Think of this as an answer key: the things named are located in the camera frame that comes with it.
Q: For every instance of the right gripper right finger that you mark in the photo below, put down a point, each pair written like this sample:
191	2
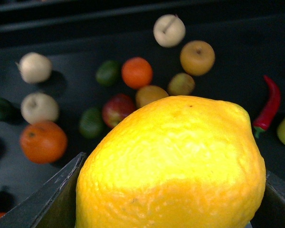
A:
274	200

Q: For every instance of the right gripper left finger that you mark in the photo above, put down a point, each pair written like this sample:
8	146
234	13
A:
53	205

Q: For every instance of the yellow lemon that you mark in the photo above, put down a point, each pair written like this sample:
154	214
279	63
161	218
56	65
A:
179	162

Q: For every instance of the black near fruit shelf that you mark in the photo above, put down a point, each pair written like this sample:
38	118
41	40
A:
248	37

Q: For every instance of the large orange mandarin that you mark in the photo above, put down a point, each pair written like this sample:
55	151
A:
43	142

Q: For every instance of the red chili pepper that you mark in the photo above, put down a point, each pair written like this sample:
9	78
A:
266	116

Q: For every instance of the green lime lower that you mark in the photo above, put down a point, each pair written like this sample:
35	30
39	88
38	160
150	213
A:
91	124

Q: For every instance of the green lime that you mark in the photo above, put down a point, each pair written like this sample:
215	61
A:
108	73
91	124

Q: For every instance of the white pear upright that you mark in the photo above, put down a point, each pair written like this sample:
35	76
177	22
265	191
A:
37	107

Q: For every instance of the dark green avocado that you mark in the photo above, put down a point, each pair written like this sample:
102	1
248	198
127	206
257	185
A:
7	110

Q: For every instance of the red yellow apple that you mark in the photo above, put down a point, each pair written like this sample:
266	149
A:
116	109

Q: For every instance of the white pear lying sideways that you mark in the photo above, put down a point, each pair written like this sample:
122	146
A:
34	68

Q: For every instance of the green lime upper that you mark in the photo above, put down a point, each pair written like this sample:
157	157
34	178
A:
108	73

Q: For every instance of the yellow orange persimmon fruit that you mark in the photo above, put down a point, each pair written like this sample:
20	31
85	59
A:
149	94

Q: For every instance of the small orange tangerine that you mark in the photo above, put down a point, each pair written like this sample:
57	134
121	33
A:
137	73

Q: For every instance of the brown kiwi upper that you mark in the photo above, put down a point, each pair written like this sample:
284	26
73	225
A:
181	84

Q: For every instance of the golden yellow apple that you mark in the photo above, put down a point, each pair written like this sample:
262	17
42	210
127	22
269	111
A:
197	57

